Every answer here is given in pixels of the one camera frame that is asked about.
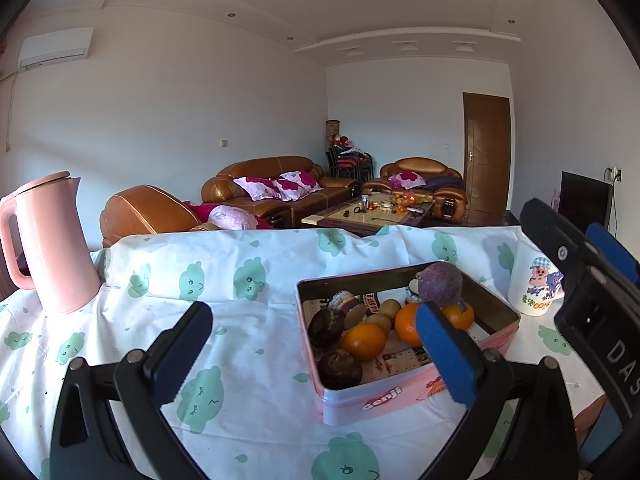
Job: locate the tall woven vase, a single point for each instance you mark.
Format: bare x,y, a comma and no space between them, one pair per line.
333,132

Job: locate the pink kettle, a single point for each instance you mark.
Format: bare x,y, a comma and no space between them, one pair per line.
55,250

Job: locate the black television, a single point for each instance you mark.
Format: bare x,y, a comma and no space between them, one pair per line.
582,200

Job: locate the purple blanket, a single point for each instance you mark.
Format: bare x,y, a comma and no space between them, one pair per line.
442,182

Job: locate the person's right forearm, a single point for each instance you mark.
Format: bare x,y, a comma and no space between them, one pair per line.
590,412

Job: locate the pale pink pillow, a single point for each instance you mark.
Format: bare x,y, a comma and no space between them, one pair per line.
232,217

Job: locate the purple passion fruit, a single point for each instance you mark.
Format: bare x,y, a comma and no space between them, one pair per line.
439,282

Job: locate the white tablecloth with green print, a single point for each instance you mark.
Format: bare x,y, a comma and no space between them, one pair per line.
250,410

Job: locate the long brown leather sofa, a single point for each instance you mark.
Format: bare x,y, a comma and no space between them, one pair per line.
270,166

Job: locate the pink tin box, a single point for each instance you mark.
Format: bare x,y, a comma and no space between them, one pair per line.
380,400

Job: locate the dark brown mangosteen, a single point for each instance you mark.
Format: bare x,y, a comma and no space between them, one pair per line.
325,327
340,369

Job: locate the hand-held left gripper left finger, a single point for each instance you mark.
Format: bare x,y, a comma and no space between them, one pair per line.
172,365

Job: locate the white air conditioner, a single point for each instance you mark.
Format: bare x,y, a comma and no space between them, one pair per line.
57,47

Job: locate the brown leather armchair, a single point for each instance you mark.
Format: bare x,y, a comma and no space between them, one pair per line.
145,210

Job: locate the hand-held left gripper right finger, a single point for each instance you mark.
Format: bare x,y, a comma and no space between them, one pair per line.
445,355

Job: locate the brown fruit with cut face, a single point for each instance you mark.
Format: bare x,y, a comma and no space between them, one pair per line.
356,314

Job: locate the brown leather loveseat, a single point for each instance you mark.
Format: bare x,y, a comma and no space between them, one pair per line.
415,164

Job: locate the dark wooden coffee table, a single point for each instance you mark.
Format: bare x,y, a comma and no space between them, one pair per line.
360,220

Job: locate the printed paper sheet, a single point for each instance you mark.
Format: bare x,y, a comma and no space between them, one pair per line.
400,357

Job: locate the white cartoon cup with lid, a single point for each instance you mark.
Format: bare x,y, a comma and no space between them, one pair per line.
532,280

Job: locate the small tan kiwi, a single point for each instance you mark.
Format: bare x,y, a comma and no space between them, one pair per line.
391,307
377,324

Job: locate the plate of oranges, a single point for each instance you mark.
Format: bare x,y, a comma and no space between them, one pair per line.
405,199

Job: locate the magenta cushion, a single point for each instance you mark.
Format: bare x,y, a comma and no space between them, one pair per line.
197,210

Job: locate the stacked black chairs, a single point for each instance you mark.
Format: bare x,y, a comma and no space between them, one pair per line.
350,162

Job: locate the pink floral pillow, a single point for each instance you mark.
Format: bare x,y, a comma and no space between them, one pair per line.
290,192
406,180
257,189
302,180

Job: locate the brown wooden door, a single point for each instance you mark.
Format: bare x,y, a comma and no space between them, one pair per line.
487,155

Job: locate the large orange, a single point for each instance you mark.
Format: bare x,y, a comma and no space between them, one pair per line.
363,342

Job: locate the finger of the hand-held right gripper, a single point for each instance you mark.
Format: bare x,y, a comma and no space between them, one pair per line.
555,240
612,252

